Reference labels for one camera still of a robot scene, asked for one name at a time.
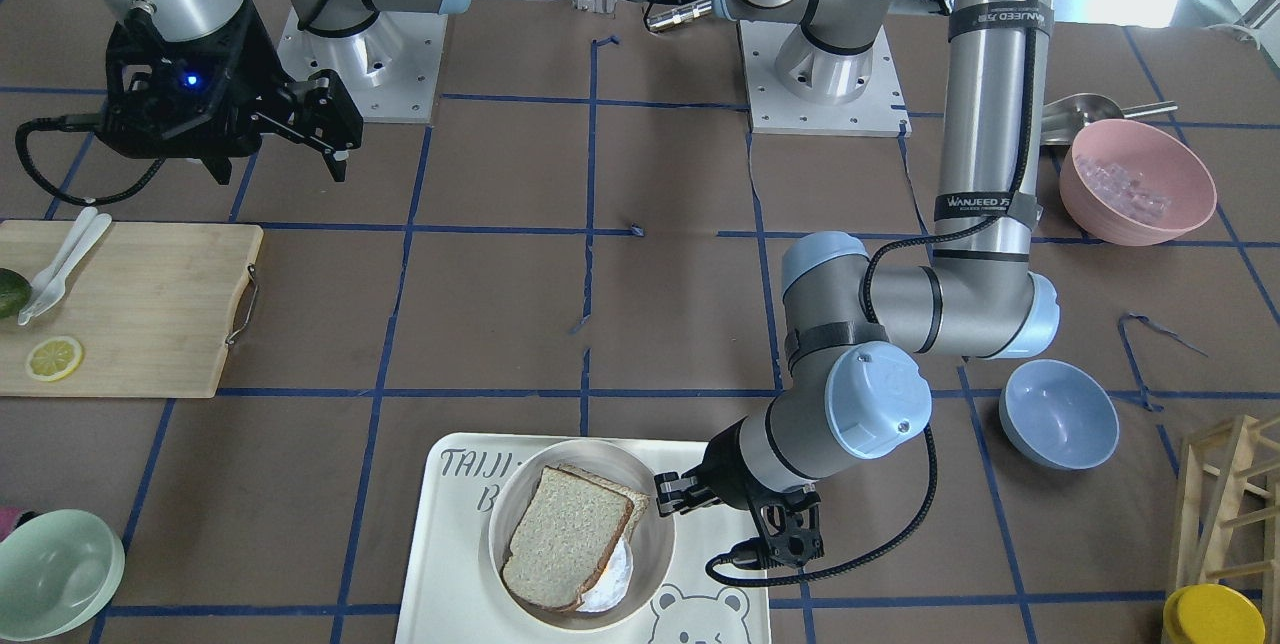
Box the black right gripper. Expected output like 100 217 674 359
102 0 364 184

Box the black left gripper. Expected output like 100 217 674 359
654 414 824 570

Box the white bread slice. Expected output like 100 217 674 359
500 463 648 615

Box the white round plate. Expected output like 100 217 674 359
488 439 676 638

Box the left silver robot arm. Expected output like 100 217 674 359
655 0 1060 583

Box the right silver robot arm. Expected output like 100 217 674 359
15 0 471 184

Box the bread slice under egg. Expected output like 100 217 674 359
556 463 652 551

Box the fried egg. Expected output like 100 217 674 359
575 536 634 615

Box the wooden cutting board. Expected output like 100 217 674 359
1 221 262 399

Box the white plastic fork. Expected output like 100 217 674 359
17 206 99 326

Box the lemon slice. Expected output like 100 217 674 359
26 337 84 383

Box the green avocado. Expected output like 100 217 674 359
0 269 32 319

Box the blue bowl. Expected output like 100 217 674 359
998 360 1120 471

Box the pink cloth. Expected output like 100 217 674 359
0 506 29 540

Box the green bowl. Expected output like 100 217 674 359
1 510 125 641

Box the metal scoop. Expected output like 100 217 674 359
1039 93 1179 146

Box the yellow cup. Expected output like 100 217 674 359
1162 583 1266 643

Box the pink bowl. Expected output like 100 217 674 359
1059 119 1219 246

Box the wooden rack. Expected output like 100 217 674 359
1166 415 1279 643

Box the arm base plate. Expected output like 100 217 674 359
276 12 451 124
739 20 913 138

